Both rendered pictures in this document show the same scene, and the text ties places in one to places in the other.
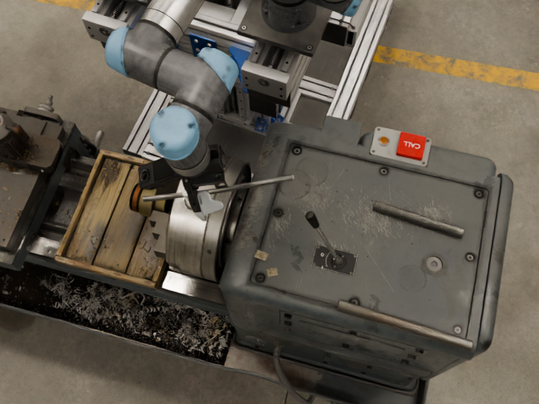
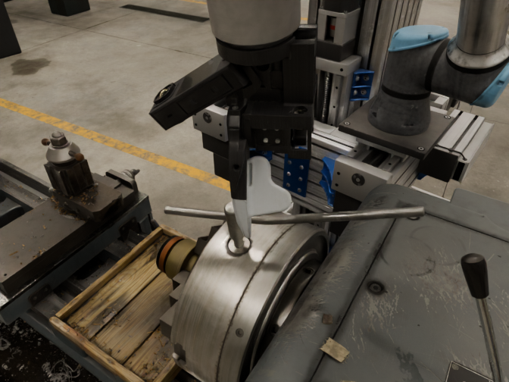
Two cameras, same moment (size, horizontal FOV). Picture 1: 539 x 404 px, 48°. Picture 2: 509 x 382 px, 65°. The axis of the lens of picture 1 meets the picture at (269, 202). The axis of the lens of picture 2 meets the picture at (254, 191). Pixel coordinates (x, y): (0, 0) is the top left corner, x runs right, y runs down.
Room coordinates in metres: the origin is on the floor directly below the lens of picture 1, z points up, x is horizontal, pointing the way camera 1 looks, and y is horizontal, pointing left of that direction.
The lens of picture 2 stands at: (0.15, 0.05, 1.67)
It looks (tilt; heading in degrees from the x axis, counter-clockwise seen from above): 39 degrees down; 14
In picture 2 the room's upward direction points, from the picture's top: straight up
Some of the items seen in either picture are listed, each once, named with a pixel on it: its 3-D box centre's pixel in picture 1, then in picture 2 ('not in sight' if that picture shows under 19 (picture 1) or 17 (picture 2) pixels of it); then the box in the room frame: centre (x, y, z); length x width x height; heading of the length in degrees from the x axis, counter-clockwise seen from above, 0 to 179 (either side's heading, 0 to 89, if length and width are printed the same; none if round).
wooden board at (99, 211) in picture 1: (127, 216); (158, 297); (0.65, 0.41, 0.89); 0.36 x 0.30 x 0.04; 162
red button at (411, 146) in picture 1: (411, 147); not in sight; (0.65, -0.34, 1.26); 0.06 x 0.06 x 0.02; 72
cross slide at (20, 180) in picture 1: (13, 175); (62, 220); (0.78, 0.73, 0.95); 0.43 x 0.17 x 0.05; 162
